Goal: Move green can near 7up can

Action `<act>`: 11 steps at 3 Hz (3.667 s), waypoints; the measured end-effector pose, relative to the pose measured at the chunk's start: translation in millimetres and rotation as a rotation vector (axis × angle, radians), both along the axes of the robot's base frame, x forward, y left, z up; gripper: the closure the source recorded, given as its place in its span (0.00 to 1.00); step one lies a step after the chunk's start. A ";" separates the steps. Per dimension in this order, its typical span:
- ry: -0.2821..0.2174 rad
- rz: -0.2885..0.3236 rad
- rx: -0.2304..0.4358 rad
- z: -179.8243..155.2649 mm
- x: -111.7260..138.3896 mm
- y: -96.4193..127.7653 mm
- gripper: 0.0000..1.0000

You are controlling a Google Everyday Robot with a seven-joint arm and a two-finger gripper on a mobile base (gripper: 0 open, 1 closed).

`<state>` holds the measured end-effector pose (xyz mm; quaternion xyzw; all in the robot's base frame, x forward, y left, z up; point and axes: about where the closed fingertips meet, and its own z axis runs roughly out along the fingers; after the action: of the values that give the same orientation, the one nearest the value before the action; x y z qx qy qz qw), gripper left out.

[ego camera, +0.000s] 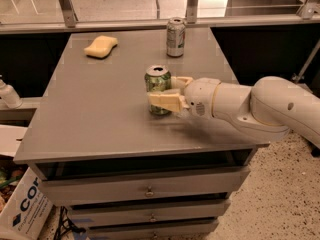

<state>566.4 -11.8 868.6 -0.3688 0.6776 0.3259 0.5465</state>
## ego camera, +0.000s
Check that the white plastic bottle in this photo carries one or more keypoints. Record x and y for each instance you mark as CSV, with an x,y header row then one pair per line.
x,y
9,95

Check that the bottom grey drawer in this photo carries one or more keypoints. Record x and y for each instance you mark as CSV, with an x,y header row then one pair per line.
x,y
154,231

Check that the yellow sponge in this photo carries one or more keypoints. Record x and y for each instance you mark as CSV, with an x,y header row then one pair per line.
x,y
101,46

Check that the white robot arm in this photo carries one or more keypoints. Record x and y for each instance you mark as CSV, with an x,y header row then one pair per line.
x,y
269,109

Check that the grey drawer cabinet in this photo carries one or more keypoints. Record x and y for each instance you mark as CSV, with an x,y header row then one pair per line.
x,y
93,119

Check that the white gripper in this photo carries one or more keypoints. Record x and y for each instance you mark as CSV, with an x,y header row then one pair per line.
x,y
199,96

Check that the silver 7up can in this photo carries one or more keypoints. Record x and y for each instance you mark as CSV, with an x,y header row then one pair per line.
x,y
175,37

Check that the top grey drawer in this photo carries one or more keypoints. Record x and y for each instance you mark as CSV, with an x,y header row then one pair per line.
x,y
144,186

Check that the middle grey drawer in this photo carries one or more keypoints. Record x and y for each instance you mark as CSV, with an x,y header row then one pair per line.
x,y
150,213

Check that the metal window frame rail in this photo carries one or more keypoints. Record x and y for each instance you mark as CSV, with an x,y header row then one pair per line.
x,y
32,16

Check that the grey drawer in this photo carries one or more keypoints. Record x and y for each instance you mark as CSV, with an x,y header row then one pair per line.
x,y
150,213
144,186
154,231

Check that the white cardboard box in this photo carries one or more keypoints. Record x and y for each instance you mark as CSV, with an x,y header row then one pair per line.
x,y
24,214

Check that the green soda can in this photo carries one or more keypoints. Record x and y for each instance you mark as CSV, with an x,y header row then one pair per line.
x,y
157,78

